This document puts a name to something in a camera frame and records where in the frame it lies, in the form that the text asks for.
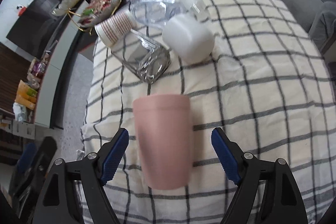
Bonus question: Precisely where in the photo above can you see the orange snack bags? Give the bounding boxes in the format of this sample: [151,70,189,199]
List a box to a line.
[15,80,38,110]

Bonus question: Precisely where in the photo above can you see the patterned paper cup stack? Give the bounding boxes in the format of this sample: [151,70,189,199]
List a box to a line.
[94,10,137,48]

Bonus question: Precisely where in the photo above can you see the grey square glass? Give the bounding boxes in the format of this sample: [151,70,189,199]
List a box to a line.
[112,30,171,84]

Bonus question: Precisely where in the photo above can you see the pink plastic cup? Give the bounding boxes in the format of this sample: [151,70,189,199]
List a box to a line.
[133,94,194,190]

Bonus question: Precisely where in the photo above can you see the white plastic cup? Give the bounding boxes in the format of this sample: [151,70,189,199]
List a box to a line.
[162,14,215,64]

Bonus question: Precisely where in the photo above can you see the frosted clear plastic cup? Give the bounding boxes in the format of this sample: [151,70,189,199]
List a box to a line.
[179,0,210,22]

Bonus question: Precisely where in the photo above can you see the clear plastic pitcher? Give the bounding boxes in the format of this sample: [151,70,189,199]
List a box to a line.
[130,0,186,30]

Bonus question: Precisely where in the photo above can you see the black flat television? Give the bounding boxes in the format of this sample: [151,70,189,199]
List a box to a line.
[6,0,61,58]

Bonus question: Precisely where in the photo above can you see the checkered white tablecloth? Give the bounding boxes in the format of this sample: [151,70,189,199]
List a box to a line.
[82,0,335,223]

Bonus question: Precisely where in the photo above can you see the grey white tv cabinet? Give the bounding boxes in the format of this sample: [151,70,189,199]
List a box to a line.
[33,2,87,128]

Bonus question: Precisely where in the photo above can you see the tiered white snack bowl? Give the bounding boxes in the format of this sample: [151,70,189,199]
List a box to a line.
[51,0,121,32]

